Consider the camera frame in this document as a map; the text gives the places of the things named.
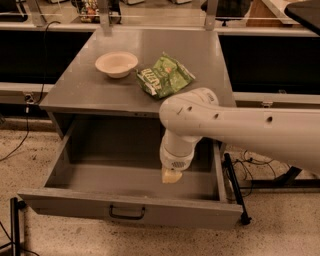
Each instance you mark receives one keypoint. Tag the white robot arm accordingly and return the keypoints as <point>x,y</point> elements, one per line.
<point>287,135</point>

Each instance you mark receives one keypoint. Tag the grey drawer cabinet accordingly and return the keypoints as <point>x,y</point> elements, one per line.
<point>133,90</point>

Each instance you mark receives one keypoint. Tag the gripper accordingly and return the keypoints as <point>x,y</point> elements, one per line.
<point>175,160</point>

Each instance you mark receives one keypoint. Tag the grey top drawer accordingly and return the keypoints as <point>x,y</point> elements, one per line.
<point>109,168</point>

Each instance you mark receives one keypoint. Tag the white paper bowl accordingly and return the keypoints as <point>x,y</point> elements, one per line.
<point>116,64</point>

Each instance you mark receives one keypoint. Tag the black table top right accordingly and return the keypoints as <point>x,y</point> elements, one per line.
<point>306,13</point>

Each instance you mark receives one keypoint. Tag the black metal stand leg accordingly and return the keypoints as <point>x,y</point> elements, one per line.
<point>288,180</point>

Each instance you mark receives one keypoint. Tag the snack basket background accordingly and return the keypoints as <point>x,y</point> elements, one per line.
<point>88,11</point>

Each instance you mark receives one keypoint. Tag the black office chair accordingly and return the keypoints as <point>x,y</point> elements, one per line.
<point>229,10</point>

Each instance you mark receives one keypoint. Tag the green chip bag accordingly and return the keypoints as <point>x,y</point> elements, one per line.
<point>165,78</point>

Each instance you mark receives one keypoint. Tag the black stand bottom left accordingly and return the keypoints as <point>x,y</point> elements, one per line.
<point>13,244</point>

